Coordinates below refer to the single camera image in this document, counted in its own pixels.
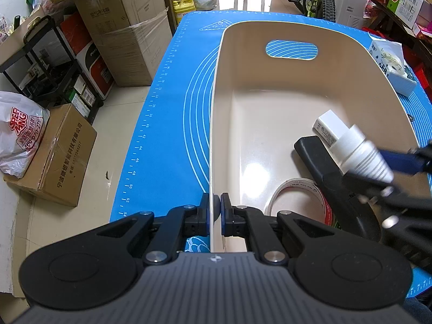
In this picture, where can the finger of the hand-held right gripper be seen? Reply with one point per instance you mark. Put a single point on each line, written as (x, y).
(405, 160)
(371, 182)

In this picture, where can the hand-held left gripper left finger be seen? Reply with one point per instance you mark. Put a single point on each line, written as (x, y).
(205, 216)

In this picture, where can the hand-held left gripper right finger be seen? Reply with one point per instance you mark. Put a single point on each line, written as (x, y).
(225, 216)

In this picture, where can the white ribbed plastic cylinder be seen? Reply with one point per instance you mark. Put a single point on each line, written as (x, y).
(361, 157)

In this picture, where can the black handheld device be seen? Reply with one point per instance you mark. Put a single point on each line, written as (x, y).
(334, 195)

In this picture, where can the white tape roll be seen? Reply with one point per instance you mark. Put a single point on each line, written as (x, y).
(297, 185)

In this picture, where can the beige plastic storage bin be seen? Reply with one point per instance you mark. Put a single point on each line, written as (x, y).
(256, 125)

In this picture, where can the white green tissue box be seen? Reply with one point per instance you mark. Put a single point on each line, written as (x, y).
(391, 67)

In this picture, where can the red gift boxes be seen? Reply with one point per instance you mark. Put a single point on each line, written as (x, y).
(420, 64)

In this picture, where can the blue silicone baking mat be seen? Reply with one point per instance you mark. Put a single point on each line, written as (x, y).
(182, 108)

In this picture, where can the dark wooden side table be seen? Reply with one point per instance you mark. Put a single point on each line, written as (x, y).
(398, 28)

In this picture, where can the brown printed cardboard box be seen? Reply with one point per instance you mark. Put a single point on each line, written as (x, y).
(60, 162)

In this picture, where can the green white carton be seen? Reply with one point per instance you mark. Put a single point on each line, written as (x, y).
(405, 5)

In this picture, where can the white freezer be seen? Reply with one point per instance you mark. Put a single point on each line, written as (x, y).
(354, 3)

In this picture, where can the red black appliance box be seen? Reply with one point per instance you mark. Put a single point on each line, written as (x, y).
(91, 60)

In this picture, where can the large wrapped cardboard box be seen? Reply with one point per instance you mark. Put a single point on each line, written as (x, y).
(131, 37)

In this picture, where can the white red printed plastic bag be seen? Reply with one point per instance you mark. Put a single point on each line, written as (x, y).
(20, 131)

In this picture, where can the yellow plastic bottles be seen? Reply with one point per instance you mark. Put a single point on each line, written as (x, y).
(184, 6)

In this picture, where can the black metal rack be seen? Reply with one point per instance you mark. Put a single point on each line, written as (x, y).
(40, 74)

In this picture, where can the small cardboard box on rack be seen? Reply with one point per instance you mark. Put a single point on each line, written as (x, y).
(17, 37)

